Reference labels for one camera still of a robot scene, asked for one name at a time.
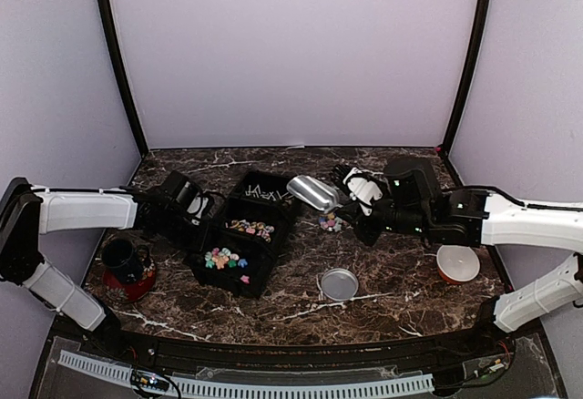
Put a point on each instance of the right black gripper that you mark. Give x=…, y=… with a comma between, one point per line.
x=367, y=235

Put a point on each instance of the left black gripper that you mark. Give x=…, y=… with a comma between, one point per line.
x=200, y=240

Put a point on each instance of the clear plastic jar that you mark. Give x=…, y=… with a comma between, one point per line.
x=332, y=222

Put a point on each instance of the silver metal scoop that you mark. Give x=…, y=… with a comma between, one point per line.
x=314, y=193

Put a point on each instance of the black bin with flower candies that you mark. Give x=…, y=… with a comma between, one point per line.
x=262, y=262

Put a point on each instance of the black bin with small candies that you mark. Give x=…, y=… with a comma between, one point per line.
x=241, y=209

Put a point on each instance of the black bin with lollipops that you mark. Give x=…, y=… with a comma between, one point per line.
x=267, y=188

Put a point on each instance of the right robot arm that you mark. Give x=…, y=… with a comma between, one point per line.
x=475, y=217

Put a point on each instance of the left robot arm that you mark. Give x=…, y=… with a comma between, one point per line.
x=30, y=212

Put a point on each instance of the pile of flower candies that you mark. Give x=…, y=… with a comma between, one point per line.
x=223, y=264

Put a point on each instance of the pile of small candies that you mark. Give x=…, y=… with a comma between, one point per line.
x=255, y=228

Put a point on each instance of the dark blue mug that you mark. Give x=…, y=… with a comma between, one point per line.
x=126, y=261

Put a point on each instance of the silver jar lid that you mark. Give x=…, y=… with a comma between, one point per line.
x=339, y=284

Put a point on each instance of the orange and white bowl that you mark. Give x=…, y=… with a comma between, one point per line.
x=457, y=264

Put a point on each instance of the red floral saucer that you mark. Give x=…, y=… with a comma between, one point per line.
x=130, y=292

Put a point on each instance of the pile of lollipops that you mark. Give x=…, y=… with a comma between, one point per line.
x=259, y=193

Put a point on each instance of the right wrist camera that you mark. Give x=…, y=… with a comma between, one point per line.
x=408, y=183

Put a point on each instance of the black front rail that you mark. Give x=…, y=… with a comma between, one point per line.
x=438, y=352

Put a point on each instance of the white slotted cable duct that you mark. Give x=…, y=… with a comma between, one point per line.
x=153, y=385

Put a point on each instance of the left black frame post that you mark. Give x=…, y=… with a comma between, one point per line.
x=120, y=74

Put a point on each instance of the black frame post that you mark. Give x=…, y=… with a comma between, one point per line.
x=120, y=74
x=466, y=78

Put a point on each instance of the right black frame post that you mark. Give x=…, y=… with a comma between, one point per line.
x=466, y=78

